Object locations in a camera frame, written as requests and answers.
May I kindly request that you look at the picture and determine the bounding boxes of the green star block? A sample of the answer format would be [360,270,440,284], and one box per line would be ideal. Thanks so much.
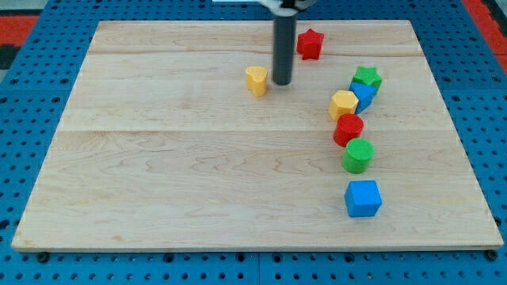
[352,66,383,90]

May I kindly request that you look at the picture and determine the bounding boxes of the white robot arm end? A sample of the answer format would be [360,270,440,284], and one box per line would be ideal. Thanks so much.
[258,0,317,17]

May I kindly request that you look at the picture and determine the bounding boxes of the red cylinder block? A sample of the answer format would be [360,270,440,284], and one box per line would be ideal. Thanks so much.
[334,114,364,147]

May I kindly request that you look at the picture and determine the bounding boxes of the green cylinder block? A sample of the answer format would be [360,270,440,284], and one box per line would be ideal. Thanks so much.
[341,138,375,174]

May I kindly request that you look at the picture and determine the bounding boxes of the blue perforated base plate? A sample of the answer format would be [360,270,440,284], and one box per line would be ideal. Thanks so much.
[1,1,506,284]

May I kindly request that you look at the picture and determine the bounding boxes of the blue triangle block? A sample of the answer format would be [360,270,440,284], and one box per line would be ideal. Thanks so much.
[349,82,377,115]

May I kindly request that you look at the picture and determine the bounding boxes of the light wooden board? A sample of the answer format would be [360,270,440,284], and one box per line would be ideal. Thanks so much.
[12,21,503,253]

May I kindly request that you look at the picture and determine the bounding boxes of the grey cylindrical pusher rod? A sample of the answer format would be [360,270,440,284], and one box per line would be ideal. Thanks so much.
[273,9,297,86]

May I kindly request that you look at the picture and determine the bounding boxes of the yellow hexagon block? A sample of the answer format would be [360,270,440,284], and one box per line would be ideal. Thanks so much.
[328,90,359,121]

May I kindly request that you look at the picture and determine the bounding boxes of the red star block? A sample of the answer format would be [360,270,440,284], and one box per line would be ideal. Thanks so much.
[296,28,325,60]

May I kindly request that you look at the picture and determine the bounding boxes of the blue cube block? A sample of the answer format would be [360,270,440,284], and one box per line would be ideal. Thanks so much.
[344,180,383,218]

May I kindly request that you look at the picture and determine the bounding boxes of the yellow heart block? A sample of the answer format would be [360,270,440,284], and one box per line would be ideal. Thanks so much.
[246,66,268,97]

